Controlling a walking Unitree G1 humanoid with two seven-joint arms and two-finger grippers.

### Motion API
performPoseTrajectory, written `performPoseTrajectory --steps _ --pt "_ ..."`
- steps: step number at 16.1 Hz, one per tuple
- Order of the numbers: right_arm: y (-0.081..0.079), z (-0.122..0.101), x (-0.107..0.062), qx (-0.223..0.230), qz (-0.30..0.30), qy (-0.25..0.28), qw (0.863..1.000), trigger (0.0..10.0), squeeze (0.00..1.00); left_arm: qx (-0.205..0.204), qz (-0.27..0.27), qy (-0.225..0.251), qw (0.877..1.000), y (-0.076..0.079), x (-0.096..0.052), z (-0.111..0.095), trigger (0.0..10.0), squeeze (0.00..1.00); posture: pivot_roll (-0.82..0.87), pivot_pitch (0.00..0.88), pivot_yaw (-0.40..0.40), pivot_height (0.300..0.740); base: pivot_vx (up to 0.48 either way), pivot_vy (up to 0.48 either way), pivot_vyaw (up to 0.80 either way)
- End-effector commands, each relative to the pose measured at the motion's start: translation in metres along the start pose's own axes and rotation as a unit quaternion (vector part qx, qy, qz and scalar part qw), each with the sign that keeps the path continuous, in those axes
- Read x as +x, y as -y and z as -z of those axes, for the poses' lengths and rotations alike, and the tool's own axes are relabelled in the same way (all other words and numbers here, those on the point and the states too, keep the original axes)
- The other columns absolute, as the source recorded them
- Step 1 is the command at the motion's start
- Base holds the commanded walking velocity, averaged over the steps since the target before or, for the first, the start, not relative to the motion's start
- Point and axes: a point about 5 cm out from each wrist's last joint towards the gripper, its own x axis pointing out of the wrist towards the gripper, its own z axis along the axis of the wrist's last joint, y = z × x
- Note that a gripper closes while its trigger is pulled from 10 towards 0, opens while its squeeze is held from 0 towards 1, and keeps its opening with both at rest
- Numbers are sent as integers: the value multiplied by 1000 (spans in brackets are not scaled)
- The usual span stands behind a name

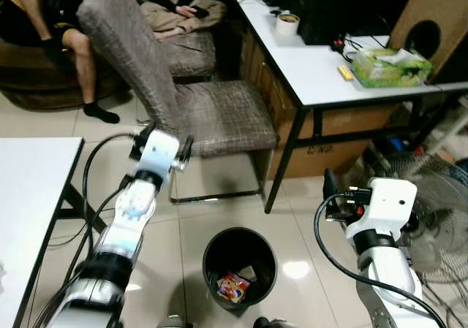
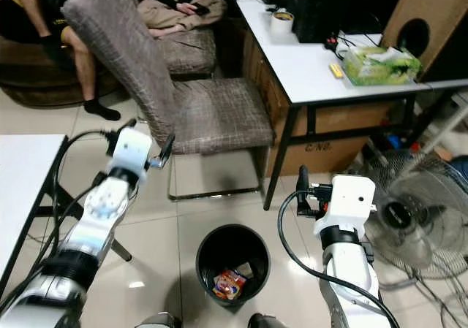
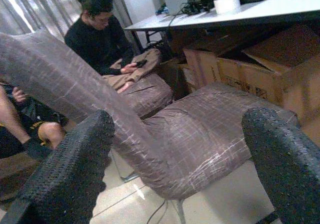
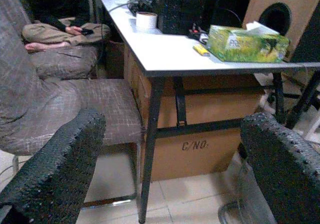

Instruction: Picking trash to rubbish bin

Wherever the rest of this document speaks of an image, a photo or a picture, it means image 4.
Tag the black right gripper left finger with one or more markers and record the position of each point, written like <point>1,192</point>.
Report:
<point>55,164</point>

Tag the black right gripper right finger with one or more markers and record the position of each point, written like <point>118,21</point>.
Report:
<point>287,174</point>

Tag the grey checked fabric chair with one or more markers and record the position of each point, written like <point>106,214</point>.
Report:
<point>37,96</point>

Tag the large brown cardboard box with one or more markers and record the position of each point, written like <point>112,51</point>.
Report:
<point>195,159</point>

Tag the seated person in khaki trousers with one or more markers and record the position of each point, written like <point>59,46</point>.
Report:
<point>50,34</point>

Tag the green tissue box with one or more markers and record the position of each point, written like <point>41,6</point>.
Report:
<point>250,47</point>

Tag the yellow lighter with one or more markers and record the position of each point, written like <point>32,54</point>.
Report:
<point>200,50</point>

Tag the white table with black legs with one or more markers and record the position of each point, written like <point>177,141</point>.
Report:
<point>162,52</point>

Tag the white tape roll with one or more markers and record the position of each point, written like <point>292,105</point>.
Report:
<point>146,22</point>

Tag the large black box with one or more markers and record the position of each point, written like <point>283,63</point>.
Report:
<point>180,4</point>

